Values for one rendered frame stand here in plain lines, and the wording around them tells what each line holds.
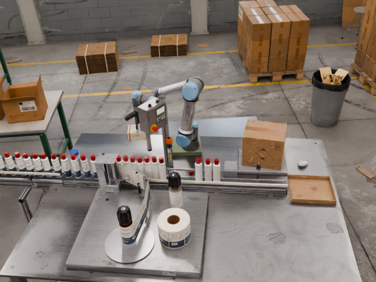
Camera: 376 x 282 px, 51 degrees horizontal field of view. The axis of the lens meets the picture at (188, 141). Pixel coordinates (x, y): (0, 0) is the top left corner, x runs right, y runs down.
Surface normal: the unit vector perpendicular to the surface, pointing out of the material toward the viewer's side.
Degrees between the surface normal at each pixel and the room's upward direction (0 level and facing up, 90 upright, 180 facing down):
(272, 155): 90
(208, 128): 0
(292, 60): 89
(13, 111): 90
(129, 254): 0
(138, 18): 90
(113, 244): 0
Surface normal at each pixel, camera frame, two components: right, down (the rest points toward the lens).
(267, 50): 0.12, 0.57
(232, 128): -0.04, -0.81
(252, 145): -0.28, 0.57
